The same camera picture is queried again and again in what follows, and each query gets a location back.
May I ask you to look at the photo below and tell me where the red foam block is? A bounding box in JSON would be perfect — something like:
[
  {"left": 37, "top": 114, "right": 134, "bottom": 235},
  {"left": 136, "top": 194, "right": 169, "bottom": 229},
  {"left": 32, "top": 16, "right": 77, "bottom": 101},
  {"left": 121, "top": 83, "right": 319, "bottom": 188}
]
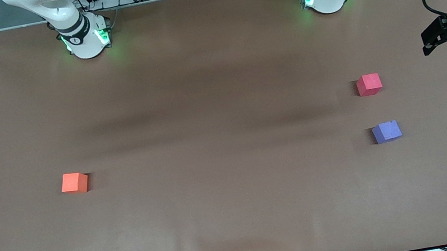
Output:
[{"left": 355, "top": 72, "right": 384, "bottom": 98}]

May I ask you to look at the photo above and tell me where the brown table mat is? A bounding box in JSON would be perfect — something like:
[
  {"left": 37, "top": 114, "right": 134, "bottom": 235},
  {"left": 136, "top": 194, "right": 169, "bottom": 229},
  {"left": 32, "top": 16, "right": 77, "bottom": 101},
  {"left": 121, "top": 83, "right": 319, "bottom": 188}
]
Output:
[{"left": 0, "top": 0, "right": 447, "bottom": 251}]

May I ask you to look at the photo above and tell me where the orange foam block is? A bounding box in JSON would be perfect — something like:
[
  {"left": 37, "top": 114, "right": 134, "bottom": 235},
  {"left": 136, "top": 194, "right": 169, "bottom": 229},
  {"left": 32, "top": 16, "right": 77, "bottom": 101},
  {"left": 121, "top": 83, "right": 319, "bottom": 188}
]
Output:
[{"left": 59, "top": 170, "right": 91, "bottom": 197}]

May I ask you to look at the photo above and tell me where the purple foam block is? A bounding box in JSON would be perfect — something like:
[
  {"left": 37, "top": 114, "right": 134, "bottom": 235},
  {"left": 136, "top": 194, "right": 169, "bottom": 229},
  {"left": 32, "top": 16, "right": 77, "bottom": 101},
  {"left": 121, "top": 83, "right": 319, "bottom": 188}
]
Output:
[{"left": 370, "top": 119, "right": 404, "bottom": 145}]

